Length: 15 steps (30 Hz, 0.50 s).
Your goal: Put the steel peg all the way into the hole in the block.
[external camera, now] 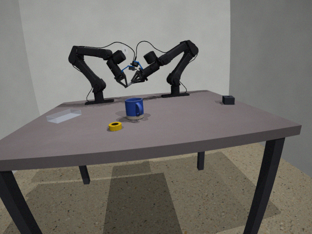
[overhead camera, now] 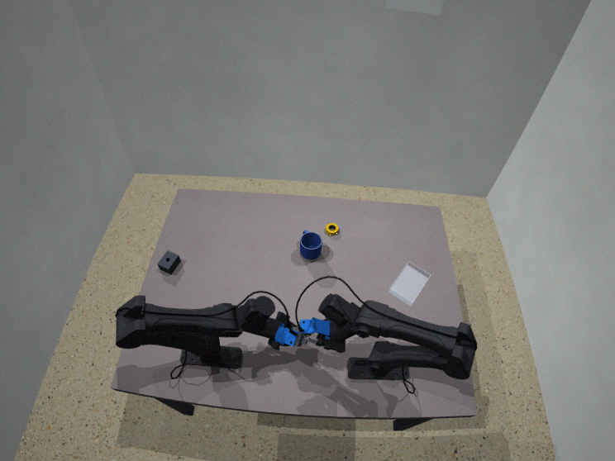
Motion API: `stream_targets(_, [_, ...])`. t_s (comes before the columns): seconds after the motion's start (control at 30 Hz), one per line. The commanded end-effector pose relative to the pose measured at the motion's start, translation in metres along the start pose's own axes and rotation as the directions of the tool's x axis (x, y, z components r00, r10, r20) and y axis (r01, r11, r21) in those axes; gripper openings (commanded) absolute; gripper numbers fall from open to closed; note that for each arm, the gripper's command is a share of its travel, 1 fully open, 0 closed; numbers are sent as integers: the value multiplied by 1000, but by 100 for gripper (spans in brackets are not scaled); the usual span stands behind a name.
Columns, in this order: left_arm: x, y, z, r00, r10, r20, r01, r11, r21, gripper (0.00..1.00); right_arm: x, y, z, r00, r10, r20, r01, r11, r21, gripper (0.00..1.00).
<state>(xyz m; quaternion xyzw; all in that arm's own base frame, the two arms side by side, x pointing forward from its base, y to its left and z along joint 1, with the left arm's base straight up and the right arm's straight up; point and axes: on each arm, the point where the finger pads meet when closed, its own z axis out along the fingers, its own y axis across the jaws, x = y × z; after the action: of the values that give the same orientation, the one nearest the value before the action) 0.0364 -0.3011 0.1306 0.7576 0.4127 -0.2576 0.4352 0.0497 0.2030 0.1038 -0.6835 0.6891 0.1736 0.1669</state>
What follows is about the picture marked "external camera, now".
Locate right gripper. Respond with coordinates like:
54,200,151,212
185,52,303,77
111,65,134,88

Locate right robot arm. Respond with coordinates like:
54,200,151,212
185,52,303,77
68,46,126,105

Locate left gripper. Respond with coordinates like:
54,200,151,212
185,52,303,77
131,61,153,83

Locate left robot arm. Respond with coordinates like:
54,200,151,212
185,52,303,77
144,40,199,98

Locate blue mug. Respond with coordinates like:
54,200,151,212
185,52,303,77
125,98,144,120

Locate yellow tape roll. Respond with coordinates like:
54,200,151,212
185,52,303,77
109,122,122,131

